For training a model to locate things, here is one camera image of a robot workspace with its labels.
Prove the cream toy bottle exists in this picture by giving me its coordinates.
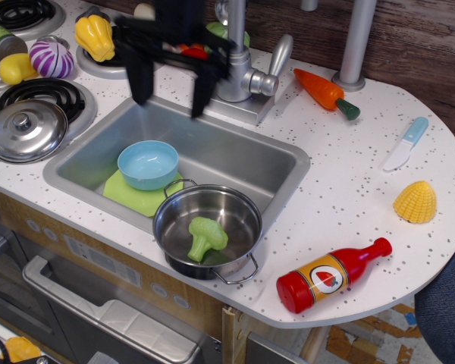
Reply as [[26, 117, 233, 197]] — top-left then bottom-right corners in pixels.
[[133, 3, 155, 20]]

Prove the purple striped toy onion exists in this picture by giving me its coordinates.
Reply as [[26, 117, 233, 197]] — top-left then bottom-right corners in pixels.
[[29, 41, 74, 78]]

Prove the green label toy can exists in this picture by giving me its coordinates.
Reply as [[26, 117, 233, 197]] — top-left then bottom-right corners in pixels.
[[0, 25, 28, 61]]

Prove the stove burner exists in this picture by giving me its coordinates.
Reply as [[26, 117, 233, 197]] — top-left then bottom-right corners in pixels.
[[0, 78, 97, 142], [0, 0, 66, 41], [75, 25, 173, 80]]

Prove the toy oven door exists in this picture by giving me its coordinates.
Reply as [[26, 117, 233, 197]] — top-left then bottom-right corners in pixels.
[[22, 255, 222, 363]]

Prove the green toy broccoli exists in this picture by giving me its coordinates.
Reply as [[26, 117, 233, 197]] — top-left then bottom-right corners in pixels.
[[187, 217, 228, 262]]

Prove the red ketchup bottle toy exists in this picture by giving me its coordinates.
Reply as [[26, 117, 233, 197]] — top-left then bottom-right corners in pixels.
[[276, 237, 393, 314]]

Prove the yellow toy bell pepper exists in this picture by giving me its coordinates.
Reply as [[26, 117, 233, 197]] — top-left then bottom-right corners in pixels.
[[75, 14, 115, 62]]

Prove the yellow toy lemon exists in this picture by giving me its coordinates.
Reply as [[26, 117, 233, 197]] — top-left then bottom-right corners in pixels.
[[0, 53, 38, 85]]

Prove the yellow toy on floor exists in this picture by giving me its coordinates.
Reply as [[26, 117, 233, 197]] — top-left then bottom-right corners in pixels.
[[5, 337, 42, 363]]

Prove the front left stove burner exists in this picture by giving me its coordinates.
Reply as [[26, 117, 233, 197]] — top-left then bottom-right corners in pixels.
[[0, 78, 97, 142]]

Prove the steel pot lid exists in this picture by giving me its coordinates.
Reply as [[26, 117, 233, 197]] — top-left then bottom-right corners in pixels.
[[0, 99, 68, 164]]

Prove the green toy cabbage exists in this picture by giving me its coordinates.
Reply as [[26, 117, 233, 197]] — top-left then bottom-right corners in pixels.
[[206, 21, 250, 47]]

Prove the rear right stove burner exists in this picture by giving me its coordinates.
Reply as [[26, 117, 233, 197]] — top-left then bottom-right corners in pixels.
[[75, 25, 173, 80]]

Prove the blue white toy knife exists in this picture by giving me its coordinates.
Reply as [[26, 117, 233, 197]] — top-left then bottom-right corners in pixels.
[[382, 117, 429, 171]]

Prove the blue plastic bowl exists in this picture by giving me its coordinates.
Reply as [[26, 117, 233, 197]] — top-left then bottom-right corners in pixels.
[[117, 140, 179, 190]]

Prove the orange toy carrot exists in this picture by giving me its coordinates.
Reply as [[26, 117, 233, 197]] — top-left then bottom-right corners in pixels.
[[293, 68, 360, 121]]

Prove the small steel pot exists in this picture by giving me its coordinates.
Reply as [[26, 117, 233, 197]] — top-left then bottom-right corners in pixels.
[[152, 179, 263, 284]]

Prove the yellow toy corn piece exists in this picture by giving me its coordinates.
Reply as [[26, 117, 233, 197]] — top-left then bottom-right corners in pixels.
[[393, 180, 437, 224]]

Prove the silver toy faucet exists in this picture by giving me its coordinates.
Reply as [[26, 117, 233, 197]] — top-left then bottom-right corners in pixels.
[[207, 1, 293, 126]]

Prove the blue fabric chair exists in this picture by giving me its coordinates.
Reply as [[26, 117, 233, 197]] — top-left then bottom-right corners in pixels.
[[415, 254, 455, 363]]

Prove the red white toy slice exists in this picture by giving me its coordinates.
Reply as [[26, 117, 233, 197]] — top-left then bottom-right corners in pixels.
[[178, 44, 209, 60]]

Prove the green plastic plate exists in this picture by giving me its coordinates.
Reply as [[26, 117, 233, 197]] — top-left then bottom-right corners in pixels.
[[102, 170, 184, 218]]

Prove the steel sink basin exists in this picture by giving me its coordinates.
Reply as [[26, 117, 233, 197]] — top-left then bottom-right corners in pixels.
[[43, 96, 310, 232]]

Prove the rear left stove burner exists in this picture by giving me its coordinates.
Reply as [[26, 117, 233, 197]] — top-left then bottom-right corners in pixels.
[[0, 0, 66, 41]]

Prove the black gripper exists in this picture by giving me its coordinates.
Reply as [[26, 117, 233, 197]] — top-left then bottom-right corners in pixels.
[[115, 1, 233, 118]]

